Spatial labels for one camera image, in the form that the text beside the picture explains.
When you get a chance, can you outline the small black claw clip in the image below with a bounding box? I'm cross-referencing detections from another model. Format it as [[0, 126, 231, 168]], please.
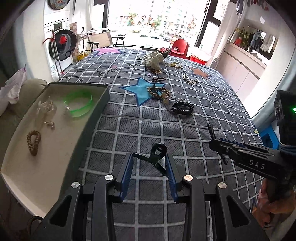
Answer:
[[132, 143, 167, 176]]

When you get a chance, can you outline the black spiral hair tie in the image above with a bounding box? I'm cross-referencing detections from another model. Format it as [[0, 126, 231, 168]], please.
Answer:
[[171, 99, 194, 115]]

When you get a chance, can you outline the brown spiral hair tie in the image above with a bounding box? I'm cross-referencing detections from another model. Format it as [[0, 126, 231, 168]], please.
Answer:
[[26, 129, 42, 156]]

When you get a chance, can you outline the dark slim hair clip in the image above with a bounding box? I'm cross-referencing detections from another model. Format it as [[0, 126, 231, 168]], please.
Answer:
[[152, 77, 166, 82]]

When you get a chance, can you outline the white jewelry tray box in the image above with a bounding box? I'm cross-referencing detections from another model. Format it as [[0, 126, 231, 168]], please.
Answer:
[[1, 83, 109, 217]]

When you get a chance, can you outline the blue plastic stool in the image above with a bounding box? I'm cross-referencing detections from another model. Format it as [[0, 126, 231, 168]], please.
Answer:
[[259, 125, 280, 149]]

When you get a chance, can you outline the grey checked bedspread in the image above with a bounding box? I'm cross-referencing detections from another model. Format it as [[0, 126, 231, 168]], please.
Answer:
[[61, 49, 261, 240]]

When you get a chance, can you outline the silver hair clip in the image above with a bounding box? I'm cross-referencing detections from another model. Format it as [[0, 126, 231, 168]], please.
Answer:
[[183, 71, 188, 81]]

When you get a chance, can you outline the red bucket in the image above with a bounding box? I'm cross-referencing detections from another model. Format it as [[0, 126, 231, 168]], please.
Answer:
[[189, 52, 212, 65]]

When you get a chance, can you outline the gold filigree hair clip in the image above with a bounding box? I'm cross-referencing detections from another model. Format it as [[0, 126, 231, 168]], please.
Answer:
[[147, 69, 161, 74]]

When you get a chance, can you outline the red plastic chair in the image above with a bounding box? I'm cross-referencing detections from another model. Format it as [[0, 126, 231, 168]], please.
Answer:
[[167, 39, 189, 59]]

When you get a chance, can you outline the black dotted scrunchie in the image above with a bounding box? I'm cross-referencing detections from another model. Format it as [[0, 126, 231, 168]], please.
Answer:
[[159, 48, 171, 58]]

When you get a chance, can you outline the cream polka dot scrunchie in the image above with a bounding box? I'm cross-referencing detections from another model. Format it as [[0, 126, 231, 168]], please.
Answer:
[[142, 51, 165, 71]]

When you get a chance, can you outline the white bow hair clip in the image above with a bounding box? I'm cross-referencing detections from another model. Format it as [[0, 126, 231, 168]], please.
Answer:
[[35, 96, 57, 130]]

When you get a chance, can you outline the folding beige chair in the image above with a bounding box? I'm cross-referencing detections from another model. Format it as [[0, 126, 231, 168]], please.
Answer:
[[86, 28, 125, 51]]

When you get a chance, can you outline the white plastic bag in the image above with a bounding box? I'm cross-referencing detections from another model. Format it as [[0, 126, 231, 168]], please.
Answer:
[[0, 65, 27, 115]]

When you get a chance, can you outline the white washing machine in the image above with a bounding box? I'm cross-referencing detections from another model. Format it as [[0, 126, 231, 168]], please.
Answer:
[[43, 19, 77, 82]]

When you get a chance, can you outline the beige wall cabinet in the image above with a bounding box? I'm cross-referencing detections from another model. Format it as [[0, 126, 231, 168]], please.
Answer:
[[216, 43, 266, 100]]

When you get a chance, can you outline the green bangle bracelet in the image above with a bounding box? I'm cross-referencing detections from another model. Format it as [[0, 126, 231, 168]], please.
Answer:
[[63, 89, 93, 118]]

